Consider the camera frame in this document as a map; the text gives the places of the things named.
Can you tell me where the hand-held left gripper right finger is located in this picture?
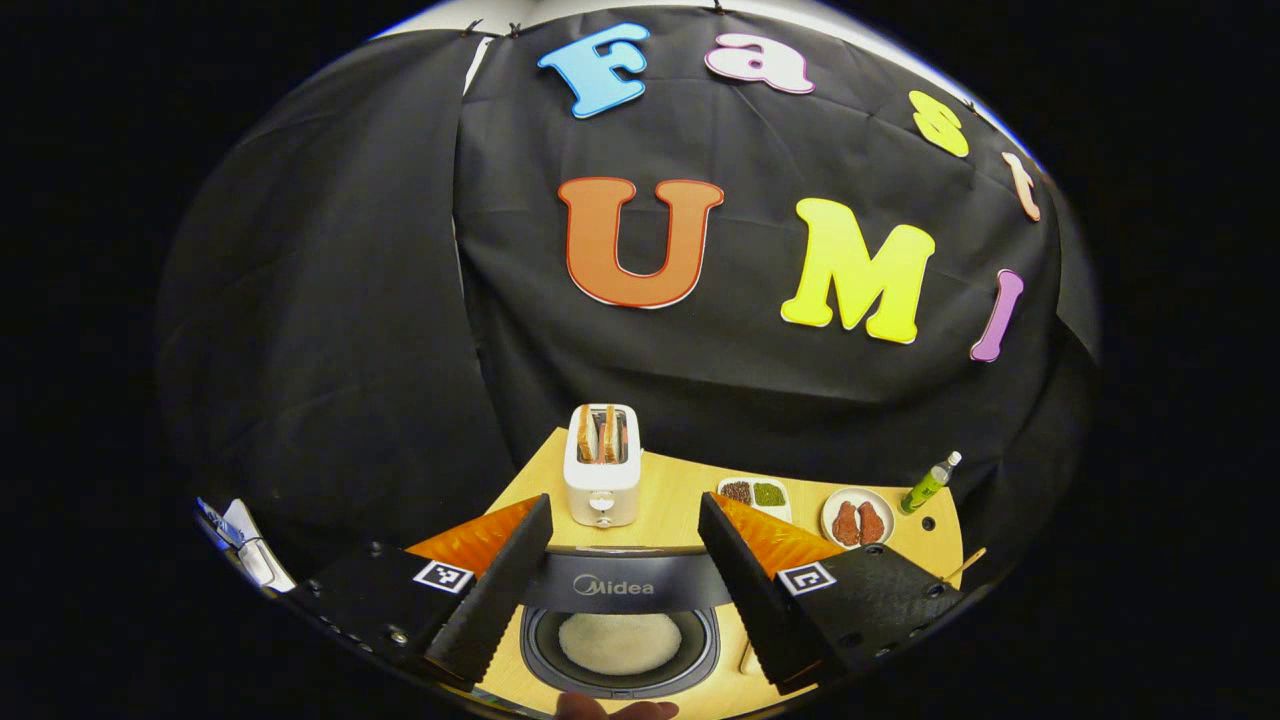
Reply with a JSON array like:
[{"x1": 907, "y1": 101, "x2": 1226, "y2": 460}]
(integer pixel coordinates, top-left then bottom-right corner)
[{"x1": 696, "y1": 492, "x2": 967, "y2": 696}]

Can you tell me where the white toaster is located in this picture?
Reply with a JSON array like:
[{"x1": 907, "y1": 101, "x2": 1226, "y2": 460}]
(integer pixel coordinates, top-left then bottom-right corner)
[{"x1": 562, "y1": 402, "x2": 644, "y2": 529}]

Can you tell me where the computer monitor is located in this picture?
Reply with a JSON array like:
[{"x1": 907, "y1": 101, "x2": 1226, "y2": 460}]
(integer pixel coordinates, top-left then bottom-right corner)
[{"x1": 195, "y1": 497, "x2": 246, "y2": 549}]

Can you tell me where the white divided dish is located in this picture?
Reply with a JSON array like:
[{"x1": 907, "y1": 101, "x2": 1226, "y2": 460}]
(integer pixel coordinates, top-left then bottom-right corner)
[{"x1": 716, "y1": 476, "x2": 794, "y2": 524}]

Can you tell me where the white rice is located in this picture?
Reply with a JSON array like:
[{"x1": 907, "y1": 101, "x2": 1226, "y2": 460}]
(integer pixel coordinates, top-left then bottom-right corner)
[{"x1": 557, "y1": 611, "x2": 684, "y2": 677}]

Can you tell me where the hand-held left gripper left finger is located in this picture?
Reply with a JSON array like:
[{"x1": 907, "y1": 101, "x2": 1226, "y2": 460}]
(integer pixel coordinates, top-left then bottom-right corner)
[{"x1": 288, "y1": 494, "x2": 556, "y2": 691}]

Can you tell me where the black backdrop cloth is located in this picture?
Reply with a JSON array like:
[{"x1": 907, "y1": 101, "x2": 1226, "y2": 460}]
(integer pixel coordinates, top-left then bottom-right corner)
[{"x1": 155, "y1": 5, "x2": 1101, "y2": 601}]

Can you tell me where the green drink bottle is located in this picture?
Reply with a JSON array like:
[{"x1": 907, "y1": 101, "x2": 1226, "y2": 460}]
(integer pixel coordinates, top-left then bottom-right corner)
[{"x1": 897, "y1": 450, "x2": 964, "y2": 517}]

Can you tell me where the white round plate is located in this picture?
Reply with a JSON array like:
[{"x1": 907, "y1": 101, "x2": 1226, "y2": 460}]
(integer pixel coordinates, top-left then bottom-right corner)
[{"x1": 819, "y1": 486, "x2": 897, "y2": 551}]

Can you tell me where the dark grey rice cooker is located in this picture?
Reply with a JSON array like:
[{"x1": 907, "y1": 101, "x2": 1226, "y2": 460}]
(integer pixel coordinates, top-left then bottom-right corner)
[{"x1": 519, "y1": 544, "x2": 737, "y2": 700}]

